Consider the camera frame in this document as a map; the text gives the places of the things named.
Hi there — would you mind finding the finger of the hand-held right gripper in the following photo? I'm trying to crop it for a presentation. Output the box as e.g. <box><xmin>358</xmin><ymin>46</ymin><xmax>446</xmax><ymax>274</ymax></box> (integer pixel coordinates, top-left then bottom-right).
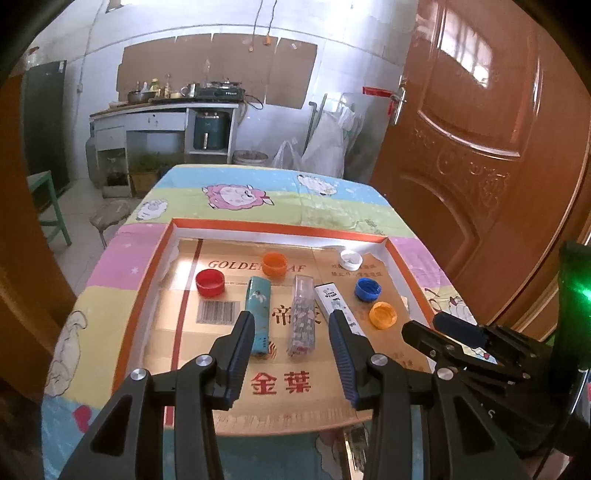
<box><xmin>401</xmin><ymin>320</ymin><xmax>523</xmax><ymax>382</ymax></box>
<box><xmin>434</xmin><ymin>311</ymin><xmax>498</xmax><ymax>348</ymax></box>

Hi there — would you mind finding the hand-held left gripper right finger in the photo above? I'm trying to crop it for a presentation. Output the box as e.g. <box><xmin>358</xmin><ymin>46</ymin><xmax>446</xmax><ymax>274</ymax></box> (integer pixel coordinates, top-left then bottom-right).
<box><xmin>327</xmin><ymin>309</ymin><xmax>532</xmax><ymax>480</ymax></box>

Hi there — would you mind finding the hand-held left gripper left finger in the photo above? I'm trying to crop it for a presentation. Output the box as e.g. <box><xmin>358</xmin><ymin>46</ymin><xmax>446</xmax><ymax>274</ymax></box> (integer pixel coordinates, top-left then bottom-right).
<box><xmin>58</xmin><ymin>311</ymin><xmax>257</xmax><ymax>480</ymax></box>

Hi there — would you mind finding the teal patterned box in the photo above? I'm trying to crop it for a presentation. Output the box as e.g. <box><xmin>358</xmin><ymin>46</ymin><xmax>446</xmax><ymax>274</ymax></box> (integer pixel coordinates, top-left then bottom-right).
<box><xmin>244</xmin><ymin>276</ymin><xmax>272</xmax><ymax>356</ymax></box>

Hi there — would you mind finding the light orange bottle cap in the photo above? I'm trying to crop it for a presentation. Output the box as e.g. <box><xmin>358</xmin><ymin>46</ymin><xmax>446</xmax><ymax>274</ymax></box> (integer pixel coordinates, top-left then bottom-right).
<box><xmin>369</xmin><ymin>301</ymin><xmax>398</xmax><ymax>330</ymax></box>

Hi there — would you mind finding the transparent patterned box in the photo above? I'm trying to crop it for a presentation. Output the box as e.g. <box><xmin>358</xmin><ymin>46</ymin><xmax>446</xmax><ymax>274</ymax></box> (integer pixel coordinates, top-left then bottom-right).
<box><xmin>286</xmin><ymin>274</ymin><xmax>317</xmax><ymax>358</ymax></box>

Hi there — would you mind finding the white cartoon cat box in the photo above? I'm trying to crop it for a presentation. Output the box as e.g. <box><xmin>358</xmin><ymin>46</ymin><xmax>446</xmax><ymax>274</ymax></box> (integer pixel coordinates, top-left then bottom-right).
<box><xmin>314</xmin><ymin>284</ymin><xmax>365</xmax><ymax>340</ymax></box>

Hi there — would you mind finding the shallow cardboard tray box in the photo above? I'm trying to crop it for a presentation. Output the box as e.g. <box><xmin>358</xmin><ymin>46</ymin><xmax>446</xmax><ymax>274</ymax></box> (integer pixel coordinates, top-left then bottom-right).
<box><xmin>112</xmin><ymin>217</ymin><xmax>455</xmax><ymax>437</ymax></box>

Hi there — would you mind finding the deep orange bottle cap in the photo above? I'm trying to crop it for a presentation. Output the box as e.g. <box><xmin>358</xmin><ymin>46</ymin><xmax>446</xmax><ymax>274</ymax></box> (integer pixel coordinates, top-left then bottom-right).
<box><xmin>262</xmin><ymin>251</ymin><xmax>288</xmax><ymax>278</ymax></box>

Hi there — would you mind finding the blue bottle cap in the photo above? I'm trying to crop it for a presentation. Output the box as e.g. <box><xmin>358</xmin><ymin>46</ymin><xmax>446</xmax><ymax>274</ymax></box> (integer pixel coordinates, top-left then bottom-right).
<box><xmin>354</xmin><ymin>278</ymin><xmax>383</xmax><ymax>303</ymax></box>

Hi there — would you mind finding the red bottle cap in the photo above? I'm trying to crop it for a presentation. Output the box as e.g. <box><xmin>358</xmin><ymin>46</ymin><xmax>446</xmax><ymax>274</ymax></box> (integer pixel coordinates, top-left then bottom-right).
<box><xmin>195</xmin><ymin>270</ymin><xmax>226</xmax><ymax>297</ymax></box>

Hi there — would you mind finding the brown panelled wooden door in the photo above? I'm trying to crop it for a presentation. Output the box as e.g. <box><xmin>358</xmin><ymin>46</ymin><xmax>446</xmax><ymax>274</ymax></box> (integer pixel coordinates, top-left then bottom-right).
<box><xmin>369</xmin><ymin>0</ymin><xmax>591</xmax><ymax>333</ymax></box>

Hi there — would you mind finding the small round stool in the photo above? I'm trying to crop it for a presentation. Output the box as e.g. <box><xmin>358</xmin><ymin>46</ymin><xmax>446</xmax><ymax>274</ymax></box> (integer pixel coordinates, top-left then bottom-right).
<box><xmin>89</xmin><ymin>199</ymin><xmax>133</xmax><ymax>248</ymax></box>

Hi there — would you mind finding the clear plastic bag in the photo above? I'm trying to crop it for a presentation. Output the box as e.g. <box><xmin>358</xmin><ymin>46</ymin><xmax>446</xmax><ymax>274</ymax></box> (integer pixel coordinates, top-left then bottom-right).
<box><xmin>272</xmin><ymin>138</ymin><xmax>304</xmax><ymax>169</ymax></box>

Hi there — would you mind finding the white woven sack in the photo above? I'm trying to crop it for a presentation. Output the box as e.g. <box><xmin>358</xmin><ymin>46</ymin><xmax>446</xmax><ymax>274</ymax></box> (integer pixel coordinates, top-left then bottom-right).
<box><xmin>302</xmin><ymin>95</ymin><xmax>363</xmax><ymax>178</ymax></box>

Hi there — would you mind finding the dark green air fryer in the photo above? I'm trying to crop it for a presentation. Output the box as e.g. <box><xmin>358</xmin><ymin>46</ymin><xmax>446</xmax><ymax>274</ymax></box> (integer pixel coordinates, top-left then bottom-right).
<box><xmin>193</xmin><ymin>111</ymin><xmax>228</xmax><ymax>151</ymax></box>

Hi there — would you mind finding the kitchen counter cabinet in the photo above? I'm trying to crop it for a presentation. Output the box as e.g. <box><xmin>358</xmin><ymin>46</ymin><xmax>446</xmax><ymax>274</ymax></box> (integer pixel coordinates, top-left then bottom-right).
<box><xmin>89</xmin><ymin>102</ymin><xmax>241</xmax><ymax>162</ymax></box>

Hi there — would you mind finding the green wooden chair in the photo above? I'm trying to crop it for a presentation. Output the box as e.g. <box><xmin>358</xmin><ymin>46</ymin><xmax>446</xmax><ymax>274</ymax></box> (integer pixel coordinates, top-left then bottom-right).
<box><xmin>28</xmin><ymin>171</ymin><xmax>73</xmax><ymax>246</ymax></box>

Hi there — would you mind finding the black gas stove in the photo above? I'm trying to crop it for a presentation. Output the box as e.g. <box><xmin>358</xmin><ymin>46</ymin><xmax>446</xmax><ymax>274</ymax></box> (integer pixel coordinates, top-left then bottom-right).
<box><xmin>196</xmin><ymin>80</ymin><xmax>245</xmax><ymax>100</ymax></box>

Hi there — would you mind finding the dark green cabinet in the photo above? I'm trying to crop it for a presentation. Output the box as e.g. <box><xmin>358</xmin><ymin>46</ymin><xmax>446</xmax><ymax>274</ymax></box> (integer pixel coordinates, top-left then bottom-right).
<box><xmin>23</xmin><ymin>60</ymin><xmax>70</xmax><ymax>195</ymax></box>

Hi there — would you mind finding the metal door handle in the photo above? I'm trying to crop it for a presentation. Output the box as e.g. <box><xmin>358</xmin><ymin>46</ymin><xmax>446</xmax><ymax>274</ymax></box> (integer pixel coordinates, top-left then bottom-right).
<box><xmin>390</xmin><ymin>85</ymin><xmax>410</xmax><ymax>125</ymax></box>

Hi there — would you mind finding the cardboard wall sheet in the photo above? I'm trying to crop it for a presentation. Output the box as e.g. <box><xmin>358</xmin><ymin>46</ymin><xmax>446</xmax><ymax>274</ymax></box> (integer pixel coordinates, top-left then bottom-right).
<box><xmin>115</xmin><ymin>33</ymin><xmax>319</xmax><ymax>109</ymax></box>

